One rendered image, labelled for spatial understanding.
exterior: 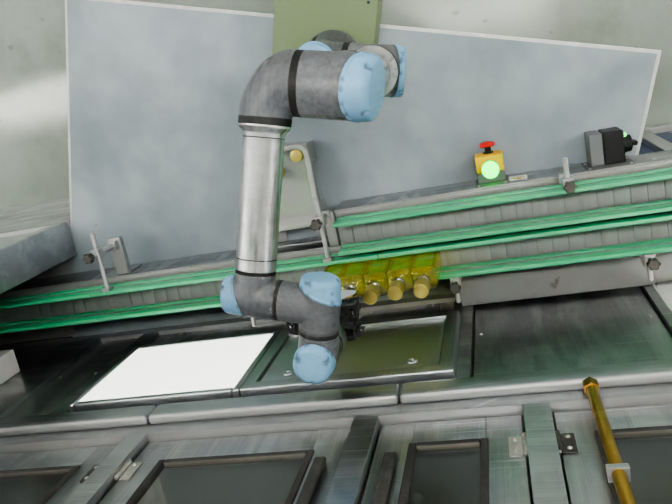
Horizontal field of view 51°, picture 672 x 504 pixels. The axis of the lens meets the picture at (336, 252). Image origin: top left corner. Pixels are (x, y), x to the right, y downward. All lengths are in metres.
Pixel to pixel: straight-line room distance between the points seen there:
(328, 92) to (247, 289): 0.38
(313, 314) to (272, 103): 0.37
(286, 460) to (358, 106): 0.66
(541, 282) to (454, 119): 0.48
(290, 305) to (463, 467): 0.40
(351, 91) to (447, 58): 0.72
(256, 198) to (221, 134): 0.79
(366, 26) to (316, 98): 0.65
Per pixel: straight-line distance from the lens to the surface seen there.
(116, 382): 1.82
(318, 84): 1.20
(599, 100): 1.90
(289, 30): 1.87
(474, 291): 1.85
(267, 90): 1.22
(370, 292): 1.57
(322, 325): 1.25
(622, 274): 1.87
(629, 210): 1.76
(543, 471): 1.17
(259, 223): 1.25
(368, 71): 1.20
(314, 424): 1.42
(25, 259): 2.11
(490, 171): 1.80
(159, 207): 2.14
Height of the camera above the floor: 2.63
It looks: 70 degrees down
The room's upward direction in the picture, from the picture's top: 145 degrees counter-clockwise
